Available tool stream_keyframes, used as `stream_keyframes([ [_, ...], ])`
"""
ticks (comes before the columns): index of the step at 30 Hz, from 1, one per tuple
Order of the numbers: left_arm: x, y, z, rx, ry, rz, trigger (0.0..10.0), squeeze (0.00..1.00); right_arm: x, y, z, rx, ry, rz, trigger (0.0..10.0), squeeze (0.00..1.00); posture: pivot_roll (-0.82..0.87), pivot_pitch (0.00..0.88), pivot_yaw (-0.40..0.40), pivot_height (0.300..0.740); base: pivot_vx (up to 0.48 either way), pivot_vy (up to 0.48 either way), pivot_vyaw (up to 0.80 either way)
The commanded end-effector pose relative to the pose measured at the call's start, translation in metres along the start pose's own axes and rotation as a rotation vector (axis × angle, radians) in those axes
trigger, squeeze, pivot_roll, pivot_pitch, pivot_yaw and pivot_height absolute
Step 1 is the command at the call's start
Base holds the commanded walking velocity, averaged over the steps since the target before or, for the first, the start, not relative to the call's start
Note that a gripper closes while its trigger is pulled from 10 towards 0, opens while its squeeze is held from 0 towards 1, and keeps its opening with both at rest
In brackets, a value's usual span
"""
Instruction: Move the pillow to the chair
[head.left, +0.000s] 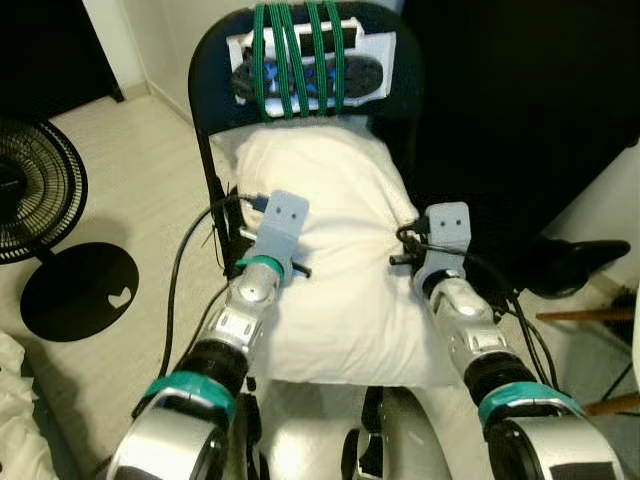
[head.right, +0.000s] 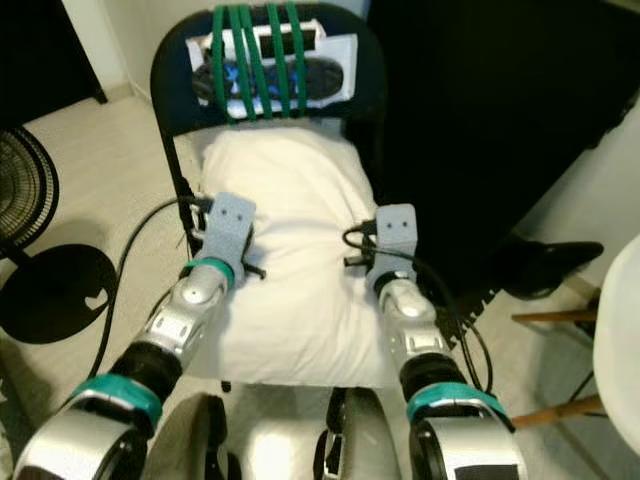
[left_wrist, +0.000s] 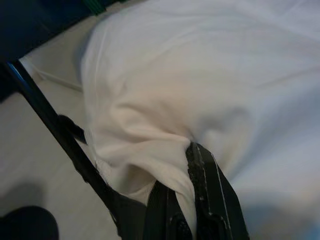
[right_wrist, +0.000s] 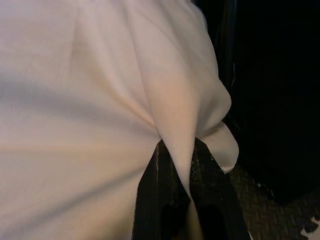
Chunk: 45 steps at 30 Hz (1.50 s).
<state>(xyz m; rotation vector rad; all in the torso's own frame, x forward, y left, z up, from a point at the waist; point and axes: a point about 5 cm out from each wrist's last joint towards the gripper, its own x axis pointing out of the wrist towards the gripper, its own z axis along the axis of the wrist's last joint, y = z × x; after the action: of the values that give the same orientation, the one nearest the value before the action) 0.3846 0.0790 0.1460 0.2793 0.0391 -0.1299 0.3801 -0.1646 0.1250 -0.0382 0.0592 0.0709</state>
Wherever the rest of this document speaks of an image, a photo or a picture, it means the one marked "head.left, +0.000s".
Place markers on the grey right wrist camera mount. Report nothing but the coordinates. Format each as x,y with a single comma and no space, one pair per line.
445,235

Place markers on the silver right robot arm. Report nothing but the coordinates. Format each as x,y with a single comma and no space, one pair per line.
470,320

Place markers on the black glossy curved object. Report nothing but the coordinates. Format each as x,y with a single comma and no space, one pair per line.
575,265

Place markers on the white pillow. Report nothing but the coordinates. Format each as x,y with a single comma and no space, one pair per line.
345,250

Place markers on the white crumpled cloth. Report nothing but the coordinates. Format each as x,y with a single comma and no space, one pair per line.
20,420

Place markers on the large black cabinet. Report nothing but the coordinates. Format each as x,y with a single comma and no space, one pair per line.
520,100

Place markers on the black standing fan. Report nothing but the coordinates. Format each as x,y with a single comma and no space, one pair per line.
80,290

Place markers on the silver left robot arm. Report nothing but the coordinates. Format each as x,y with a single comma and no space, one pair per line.
235,320

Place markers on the white device with black panel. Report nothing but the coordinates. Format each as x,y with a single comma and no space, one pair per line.
365,75

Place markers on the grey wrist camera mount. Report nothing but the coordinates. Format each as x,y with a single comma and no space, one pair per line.
445,235
278,220

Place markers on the black chair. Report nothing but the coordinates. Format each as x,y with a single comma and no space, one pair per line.
405,100

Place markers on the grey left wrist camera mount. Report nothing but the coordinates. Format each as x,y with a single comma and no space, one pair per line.
278,220

